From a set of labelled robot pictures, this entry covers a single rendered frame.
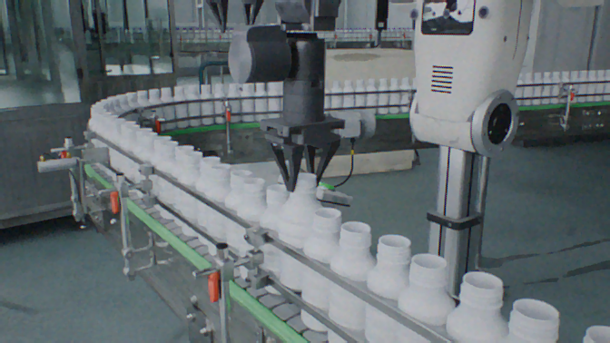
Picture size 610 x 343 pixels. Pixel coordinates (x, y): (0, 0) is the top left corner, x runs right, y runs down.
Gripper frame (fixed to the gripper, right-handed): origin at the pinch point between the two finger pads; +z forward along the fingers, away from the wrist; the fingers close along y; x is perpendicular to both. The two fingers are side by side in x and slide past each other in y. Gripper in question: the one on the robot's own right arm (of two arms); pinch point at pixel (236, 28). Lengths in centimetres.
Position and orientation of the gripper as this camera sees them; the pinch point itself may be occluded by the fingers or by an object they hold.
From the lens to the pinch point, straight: 113.4
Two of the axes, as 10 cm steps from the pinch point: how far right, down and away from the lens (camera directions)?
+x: 6.0, 2.2, -7.7
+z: 0.0, 9.6, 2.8
